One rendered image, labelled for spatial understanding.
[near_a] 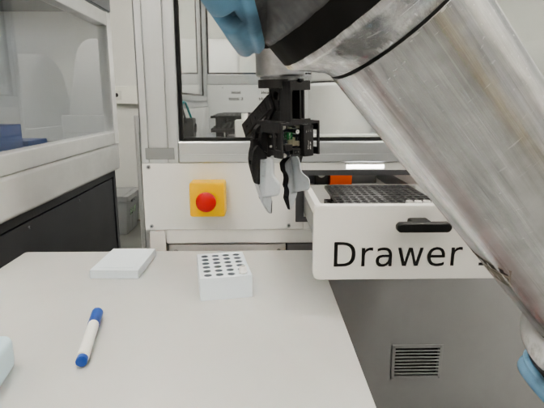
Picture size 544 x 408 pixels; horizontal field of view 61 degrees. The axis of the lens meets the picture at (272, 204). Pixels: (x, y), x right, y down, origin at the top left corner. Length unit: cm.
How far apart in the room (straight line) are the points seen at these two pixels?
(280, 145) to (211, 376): 33
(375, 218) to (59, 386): 45
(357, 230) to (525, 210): 42
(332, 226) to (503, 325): 67
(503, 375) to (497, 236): 103
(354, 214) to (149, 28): 57
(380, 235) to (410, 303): 47
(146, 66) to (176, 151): 18
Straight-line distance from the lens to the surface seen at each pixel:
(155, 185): 101
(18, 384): 63
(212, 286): 75
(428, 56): 23
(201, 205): 93
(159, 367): 60
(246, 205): 99
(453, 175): 26
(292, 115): 71
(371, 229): 67
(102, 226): 189
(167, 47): 99
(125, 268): 89
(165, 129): 99
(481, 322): 122
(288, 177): 77
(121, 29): 437
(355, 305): 111
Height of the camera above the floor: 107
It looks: 12 degrees down
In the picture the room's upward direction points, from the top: straight up
